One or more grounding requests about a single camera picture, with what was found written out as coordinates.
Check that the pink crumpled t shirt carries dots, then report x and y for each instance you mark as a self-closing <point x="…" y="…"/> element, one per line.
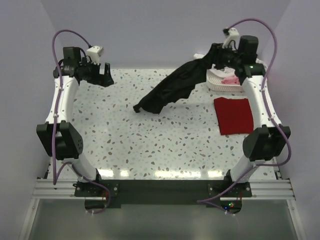
<point x="231" y="80"/>

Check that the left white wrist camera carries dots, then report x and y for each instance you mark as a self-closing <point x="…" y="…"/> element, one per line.
<point x="95" y="53"/>

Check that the white perforated laundry basket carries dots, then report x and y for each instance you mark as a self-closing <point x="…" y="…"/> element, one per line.
<point x="215" y="80"/>

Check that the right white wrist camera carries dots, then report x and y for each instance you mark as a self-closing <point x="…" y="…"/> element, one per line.
<point x="231" y="34"/>

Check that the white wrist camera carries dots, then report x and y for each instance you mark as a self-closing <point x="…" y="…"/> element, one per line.
<point x="95" y="53"/>
<point x="231" y="34"/>

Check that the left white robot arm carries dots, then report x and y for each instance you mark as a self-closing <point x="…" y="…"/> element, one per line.
<point x="59" y="138"/>

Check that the aluminium extrusion rail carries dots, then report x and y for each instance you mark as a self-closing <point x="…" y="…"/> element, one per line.
<point x="260" y="189"/>

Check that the folded red t shirt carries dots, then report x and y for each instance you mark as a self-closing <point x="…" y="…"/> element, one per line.
<point x="234" y="116"/>

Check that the white crumpled t shirt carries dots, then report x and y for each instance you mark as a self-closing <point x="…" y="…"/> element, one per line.
<point x="226" y="71"/>

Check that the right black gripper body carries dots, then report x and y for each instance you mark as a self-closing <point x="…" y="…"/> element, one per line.
<point x="225" y="57"/>

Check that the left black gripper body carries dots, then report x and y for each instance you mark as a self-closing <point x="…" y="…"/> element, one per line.
<point x="91" y="72"/>

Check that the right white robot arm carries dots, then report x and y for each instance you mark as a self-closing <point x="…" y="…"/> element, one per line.
<point x="269" y="135"/>

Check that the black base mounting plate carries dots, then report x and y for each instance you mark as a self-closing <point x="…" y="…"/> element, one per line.
<point x="116" y="193"/>

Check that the black t shirt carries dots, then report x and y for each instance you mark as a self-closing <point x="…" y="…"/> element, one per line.
<point x="181" y="82"/>

